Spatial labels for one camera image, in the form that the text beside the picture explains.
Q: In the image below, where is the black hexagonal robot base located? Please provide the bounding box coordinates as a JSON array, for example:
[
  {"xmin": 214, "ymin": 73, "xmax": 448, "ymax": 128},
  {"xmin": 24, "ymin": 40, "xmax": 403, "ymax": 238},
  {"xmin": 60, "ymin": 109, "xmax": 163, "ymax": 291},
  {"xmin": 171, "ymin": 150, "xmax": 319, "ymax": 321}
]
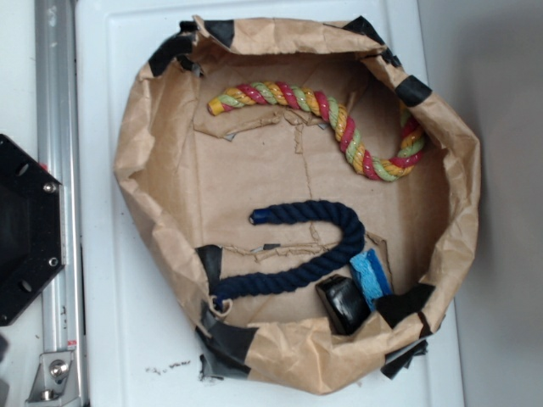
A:
[{"xmin": 1, "ymin": 135, "xmax": 63, "ymax": 326}]

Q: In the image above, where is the brown paper bag tray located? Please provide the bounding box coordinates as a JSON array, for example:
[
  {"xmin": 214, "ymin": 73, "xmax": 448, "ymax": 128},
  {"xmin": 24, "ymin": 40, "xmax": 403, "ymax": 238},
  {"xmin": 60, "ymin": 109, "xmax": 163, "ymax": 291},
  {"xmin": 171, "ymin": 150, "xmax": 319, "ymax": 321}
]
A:
[{"xmin": 115, "ymin": 17, "xmax": 481, "ymax": 394}]

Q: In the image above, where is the blue sponge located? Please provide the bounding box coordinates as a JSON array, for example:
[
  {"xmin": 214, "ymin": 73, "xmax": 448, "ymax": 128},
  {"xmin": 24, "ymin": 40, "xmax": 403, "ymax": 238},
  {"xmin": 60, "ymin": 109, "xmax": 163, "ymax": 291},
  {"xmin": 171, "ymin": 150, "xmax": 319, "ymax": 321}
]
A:
[{"xmin": 350, "ymin": 248, "xmax": 393, "ymax": 312}]

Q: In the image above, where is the black taped block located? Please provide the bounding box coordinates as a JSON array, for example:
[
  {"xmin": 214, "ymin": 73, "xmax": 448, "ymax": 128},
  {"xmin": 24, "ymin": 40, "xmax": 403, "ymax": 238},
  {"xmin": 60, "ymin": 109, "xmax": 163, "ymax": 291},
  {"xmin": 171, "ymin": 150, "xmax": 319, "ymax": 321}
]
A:
[{"xmin": 316, "ymin": 275, "xmax": 371, "ymax": 336}]

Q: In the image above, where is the white plastic tray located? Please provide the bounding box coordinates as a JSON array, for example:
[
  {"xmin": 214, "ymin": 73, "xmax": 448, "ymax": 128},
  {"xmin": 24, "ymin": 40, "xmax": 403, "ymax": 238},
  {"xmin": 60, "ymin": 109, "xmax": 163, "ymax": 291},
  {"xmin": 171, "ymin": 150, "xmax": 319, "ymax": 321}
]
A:
[{"xmin": 75, "ymin": 1, "xmax": 464, "ymax": 406}]

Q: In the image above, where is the dark blue twisted rope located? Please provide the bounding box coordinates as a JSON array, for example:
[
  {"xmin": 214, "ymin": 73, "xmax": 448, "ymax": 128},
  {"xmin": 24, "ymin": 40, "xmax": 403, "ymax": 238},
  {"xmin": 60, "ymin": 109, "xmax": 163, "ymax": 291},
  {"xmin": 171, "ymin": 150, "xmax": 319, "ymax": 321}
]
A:
[{"xmin": 213, "ymin": 200, "xmax": 367, "ymax": 311}]

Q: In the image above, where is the multicolour twisted rope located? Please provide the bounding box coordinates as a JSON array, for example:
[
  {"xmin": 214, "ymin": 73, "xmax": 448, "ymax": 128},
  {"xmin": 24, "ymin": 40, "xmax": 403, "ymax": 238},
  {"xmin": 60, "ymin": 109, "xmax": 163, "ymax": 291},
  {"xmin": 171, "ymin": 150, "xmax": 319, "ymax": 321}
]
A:
[{"xmin": 206, "ymin": 81, "xmax": 427, "ymax": 182}]

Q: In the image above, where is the aluminium extrusion rail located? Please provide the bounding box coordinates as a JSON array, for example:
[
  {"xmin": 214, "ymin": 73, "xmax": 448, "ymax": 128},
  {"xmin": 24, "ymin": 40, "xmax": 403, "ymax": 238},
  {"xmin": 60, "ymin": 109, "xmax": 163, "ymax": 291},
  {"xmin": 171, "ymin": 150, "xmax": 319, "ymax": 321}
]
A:
[{"xmin": 35, "ymin": 1, "xmax": 90, "ymax": 406}]

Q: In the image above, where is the metal corner bracket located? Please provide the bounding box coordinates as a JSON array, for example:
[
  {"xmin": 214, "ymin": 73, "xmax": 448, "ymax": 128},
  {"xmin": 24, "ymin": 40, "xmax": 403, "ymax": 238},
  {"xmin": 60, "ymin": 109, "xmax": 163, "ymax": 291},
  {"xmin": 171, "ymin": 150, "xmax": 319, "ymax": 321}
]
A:
[{"xmin": 25, "ymin": 351, "xmax": 78, "ymax": 406}]

